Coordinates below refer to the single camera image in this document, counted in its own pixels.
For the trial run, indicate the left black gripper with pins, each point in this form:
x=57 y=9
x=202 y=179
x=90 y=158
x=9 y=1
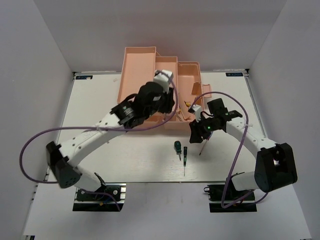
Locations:
x=169 y=101

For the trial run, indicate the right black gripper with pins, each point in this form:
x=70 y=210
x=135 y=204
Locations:
x=196 y=132

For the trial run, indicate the purple handle screwdriver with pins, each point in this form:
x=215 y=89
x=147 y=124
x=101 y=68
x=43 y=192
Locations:
x=206 y=141

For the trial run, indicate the yellow long-nose pliers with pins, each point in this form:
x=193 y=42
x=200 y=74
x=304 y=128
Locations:
x=187 y=103

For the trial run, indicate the green stubby screwdriver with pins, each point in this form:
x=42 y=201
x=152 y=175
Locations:
x=178 y=149

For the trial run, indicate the pink plastic tool box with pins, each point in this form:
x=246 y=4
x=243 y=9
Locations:
x=138 y=68

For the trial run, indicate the black precision screwdriver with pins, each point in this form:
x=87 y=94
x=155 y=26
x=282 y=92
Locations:
x=185 y=152

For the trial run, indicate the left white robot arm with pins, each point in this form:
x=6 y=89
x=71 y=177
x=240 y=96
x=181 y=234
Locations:
x=64 y=158

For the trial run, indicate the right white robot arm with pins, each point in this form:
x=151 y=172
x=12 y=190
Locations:
x=274 y=162

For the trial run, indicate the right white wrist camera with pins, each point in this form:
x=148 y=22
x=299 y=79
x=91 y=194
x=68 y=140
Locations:
x=196 y=110

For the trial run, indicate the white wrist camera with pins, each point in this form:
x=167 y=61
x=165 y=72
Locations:
x=163 y=77
x=196 y=110

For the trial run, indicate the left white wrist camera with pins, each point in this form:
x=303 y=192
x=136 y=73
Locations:
x=163 y=77

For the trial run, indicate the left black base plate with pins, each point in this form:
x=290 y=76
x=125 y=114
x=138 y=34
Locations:
x=111 y=199

